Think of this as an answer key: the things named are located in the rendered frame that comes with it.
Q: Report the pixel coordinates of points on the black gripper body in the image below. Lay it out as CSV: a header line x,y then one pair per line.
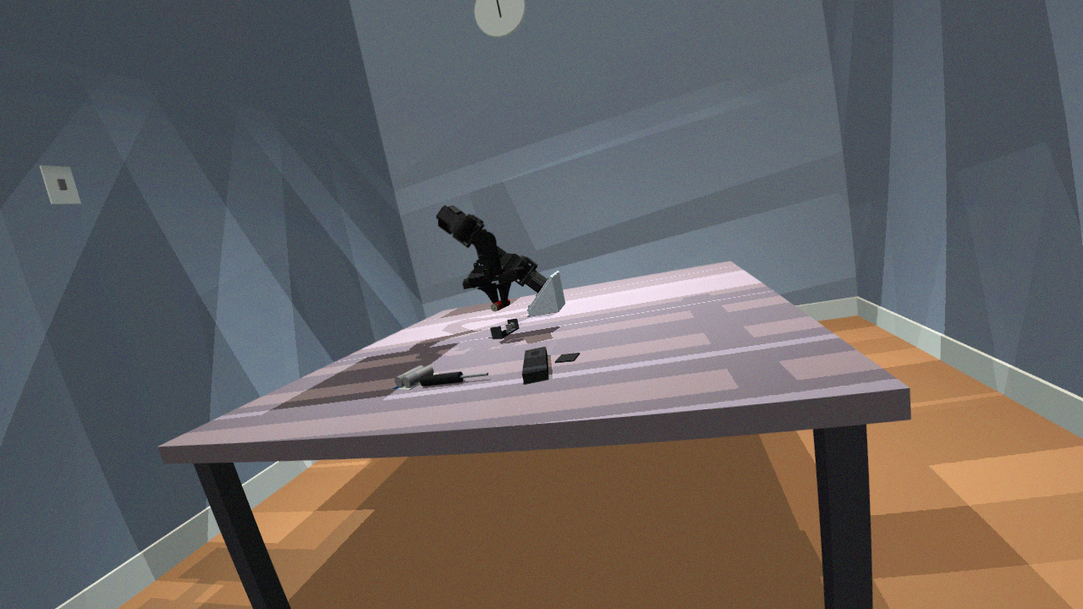
x,y
502,275

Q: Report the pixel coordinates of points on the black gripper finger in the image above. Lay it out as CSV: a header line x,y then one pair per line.
x,y
503,289
491,291

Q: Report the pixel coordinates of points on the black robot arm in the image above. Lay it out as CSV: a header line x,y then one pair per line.
x,y
465,229

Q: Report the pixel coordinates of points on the black screwdriver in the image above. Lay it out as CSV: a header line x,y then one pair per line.
x,y
437,379

